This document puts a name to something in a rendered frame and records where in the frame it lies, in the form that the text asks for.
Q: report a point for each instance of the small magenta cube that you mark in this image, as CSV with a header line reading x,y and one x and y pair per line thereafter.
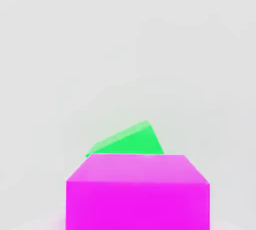
x,y
138,198

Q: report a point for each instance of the small green cube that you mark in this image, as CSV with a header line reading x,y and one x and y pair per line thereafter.
x,y
138,143

